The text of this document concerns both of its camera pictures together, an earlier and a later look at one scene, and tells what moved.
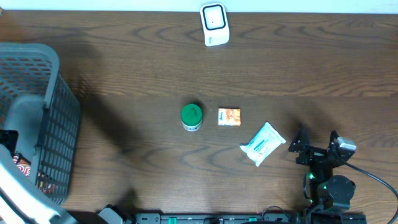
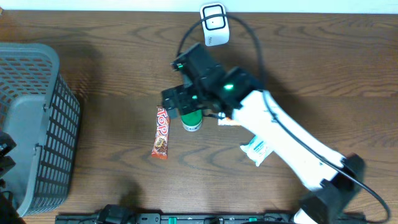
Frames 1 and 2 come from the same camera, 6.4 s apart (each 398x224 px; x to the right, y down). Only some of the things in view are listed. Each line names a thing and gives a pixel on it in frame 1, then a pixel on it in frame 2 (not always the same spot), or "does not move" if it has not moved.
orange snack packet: [229, 117] does not move
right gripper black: [313, 153] -> [183, 105]
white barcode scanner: [215, 23] does not move
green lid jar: [191, 117] does not move
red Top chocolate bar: [23, 165] -> [161, 143]
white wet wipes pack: [265, 142] does not move
